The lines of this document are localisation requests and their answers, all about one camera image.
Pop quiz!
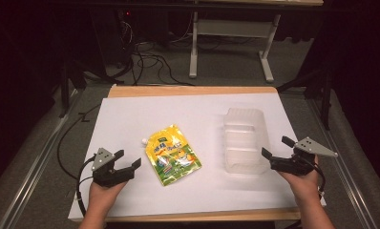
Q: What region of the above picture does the black metal stand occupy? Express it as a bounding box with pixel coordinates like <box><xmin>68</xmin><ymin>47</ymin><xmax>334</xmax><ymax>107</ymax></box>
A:
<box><xmin>276</xmin><ymin>68</ymin><xmax>334</xmax><ymax>132</ymax></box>
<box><xmin>57</xmin><ymin>58</ymin><xmax>116</xmax><ymax>119</ymax></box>

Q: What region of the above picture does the white metal desk frame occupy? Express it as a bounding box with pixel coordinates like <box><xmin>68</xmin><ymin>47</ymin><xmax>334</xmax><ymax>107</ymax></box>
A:
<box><xmin>188</xmin><ymin>11</ymin><xmax>282</xmax><ymax>84</ymax></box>

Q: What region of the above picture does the tangle of black cables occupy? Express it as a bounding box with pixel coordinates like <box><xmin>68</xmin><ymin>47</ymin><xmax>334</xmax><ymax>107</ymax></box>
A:
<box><xmin>119</xmin><ymin>18</ymin><xmax>197</xmax><ymax>88</ymax></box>

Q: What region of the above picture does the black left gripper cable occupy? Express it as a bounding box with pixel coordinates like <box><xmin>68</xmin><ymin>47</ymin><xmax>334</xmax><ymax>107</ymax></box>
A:
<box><xmin>75</xmin><ymin>154</ymin><xmax>98</xmax><ymax>218</ymax></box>

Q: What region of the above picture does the white paper sheet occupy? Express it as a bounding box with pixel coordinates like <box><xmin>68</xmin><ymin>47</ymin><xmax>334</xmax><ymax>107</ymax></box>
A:
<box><xmin>67</xmin><ymin>93</ymin><xmax>327</xmax><ymax>221</ymax></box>

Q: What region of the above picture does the person's left hand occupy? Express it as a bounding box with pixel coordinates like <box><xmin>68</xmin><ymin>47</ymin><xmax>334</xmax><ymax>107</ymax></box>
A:
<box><xmin>89</xmin><ymin>180</ymin><xmax>128</xmax><ymax>210</ymax></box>

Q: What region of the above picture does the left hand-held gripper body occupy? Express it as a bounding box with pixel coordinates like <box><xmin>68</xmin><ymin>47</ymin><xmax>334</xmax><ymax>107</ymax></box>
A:
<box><xmin>91</xmin><ymin>147</ymin><xmax>137</xmax><ymax>188</ymax></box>

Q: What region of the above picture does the person's right hand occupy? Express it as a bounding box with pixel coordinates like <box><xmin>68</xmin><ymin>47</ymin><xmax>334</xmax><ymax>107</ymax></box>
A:
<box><xmin>276</xmin><ymin>155</ymin><xmax>322</xmax><ymax>205</ymax></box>

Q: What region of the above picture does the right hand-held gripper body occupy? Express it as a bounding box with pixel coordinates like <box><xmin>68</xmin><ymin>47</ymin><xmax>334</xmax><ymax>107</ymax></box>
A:
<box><xmin>268</xmin><ymin>136</ymin><xmax>339</xmax><ymax>176</ymax></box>

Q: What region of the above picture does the black floor cable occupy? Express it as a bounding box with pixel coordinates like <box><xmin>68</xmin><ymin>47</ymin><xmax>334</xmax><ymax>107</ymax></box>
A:
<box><xmin>55</xmin><ymin>103</ymin><xmax>102</xmax><ymax>181</ymax></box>

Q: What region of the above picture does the yellow spouted drink pouch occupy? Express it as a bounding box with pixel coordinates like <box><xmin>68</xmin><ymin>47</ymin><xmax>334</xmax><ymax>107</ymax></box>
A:
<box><xmin>140</xmin><ymin>124</ymin><xmax>202</xmax><ymax>188</ymax></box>

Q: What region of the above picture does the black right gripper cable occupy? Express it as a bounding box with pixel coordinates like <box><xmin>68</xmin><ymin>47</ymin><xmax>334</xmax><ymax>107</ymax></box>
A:
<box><xmin>310</xmin><ymin>156</ymin><xmax>327</xmax><ymax>201</ymax></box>

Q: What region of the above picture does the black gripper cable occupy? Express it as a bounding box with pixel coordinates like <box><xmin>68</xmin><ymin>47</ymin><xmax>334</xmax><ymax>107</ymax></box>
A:
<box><xmin>75</xmin><ymin>154</ymin><xmax>98</xmax><ymax>218</ymax></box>
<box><xmin>310</xmin><ymin>156</ymin><xmax>327</xmax><ymax>201</ymax></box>

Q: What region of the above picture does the dark computer tower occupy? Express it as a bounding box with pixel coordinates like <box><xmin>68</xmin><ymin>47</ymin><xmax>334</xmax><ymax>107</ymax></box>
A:
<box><xmin>91</xmin><ymin>8</ymin><xmax>135</xmax><ymax>68</ymax></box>

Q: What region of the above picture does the silver metal rail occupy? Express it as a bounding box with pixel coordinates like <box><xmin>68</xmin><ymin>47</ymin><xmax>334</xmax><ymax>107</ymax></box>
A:
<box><xmin>306</xmin><ymin>97</ymin><xmax>372</xmax><ymax>229</ymax></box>
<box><xmin>0</xmin><ymin>89</ymin><xmax>81</xmax><ymax>229</ymax></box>

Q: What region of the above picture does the clear plastic container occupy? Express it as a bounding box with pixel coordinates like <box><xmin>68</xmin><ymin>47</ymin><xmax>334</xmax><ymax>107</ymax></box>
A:
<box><xmin>222</xmin><ymin>107</ymin><xmax>273</xmax><ymax>176</ymax></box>

